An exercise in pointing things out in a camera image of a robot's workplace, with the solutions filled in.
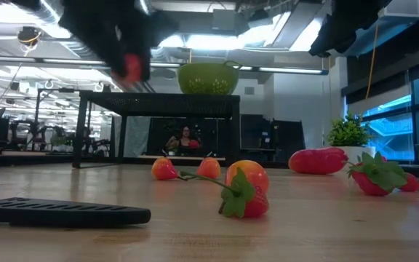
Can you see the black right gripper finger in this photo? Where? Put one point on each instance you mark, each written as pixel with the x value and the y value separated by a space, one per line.
pixel 327 43

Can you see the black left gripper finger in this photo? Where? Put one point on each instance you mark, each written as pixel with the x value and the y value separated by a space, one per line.
pixel 145 62
pixel 119 71

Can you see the small orange peach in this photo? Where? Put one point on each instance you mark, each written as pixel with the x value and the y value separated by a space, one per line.
pixel 163 169
pixel 209 168
pixel 253 174
pixel 133 69

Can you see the green plastic colander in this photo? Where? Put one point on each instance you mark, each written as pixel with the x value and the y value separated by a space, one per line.
pixel 209 80

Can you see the red strawberry green leaves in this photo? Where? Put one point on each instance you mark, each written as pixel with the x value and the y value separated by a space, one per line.
pixel 367 185
pixel 413 185

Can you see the black kitchen knife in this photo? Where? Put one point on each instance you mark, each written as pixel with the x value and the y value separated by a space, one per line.
pixel 67 214

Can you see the black perforated metal shelf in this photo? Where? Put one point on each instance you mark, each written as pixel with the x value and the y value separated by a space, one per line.
pixel 158 103

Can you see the white curtain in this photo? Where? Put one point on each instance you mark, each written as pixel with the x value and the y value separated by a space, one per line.
pixel 133 136

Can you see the bright ceiling light panel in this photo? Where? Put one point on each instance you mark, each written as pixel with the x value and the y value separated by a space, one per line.
pixel 213 41

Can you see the black round ceiling device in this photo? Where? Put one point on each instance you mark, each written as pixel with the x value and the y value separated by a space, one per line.
pixel 29 35

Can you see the person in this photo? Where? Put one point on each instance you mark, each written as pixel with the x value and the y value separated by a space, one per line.
pixel 180 142

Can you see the grey ceiling box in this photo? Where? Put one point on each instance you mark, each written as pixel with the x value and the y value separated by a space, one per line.
pixel 224 20

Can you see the green plant in white pot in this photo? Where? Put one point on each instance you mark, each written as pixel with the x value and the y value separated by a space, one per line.
pixel 347 132

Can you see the red background object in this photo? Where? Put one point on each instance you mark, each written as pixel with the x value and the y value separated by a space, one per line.
pixel 194 143

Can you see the black background cabinet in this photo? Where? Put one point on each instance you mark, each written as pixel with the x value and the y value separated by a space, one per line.
pixel 255 134
pixel 287 134

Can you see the long red bell pepper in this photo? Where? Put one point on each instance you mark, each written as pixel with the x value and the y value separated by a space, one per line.
pixel 318 161

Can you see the background wooden table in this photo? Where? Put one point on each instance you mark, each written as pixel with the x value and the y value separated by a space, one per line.
pixel 24 153

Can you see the red strawberry long green stem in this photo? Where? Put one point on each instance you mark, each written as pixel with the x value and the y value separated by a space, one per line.
pixel 258 205

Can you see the long ceiling light rail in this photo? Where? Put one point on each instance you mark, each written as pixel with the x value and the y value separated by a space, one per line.
pixel 286 70

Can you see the small wall vent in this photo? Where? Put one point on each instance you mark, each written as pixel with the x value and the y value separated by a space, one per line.
pixel 249 90

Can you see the black background rig frame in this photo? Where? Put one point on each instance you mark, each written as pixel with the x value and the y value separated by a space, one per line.
pixel 38 116

